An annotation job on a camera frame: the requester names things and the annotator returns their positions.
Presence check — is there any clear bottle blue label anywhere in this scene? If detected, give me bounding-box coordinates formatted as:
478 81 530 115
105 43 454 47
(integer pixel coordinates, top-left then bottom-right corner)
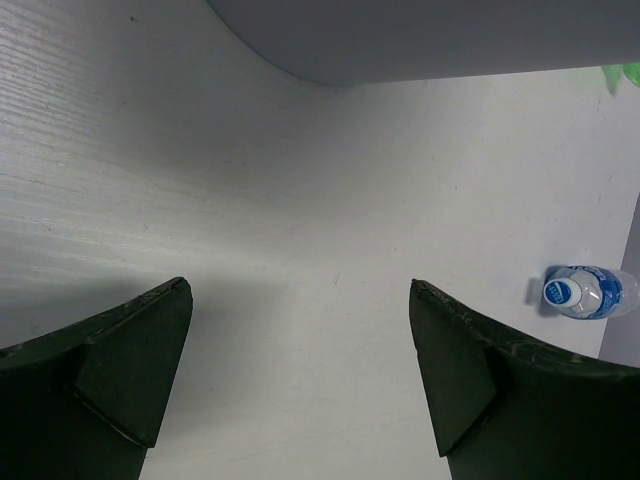
542 265 639 320

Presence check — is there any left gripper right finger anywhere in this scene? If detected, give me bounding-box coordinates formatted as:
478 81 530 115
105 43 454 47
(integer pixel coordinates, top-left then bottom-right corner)
409 280 639 479

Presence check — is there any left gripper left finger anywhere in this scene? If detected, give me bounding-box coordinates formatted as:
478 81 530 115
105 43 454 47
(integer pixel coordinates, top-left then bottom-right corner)
1 277 193 479

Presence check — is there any white plastic bin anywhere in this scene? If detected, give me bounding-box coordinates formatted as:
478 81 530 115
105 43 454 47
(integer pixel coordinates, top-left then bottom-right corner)
210 0 639 86

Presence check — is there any green plastic bottle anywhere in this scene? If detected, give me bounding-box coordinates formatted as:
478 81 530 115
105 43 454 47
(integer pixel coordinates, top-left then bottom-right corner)
601 62 640 96

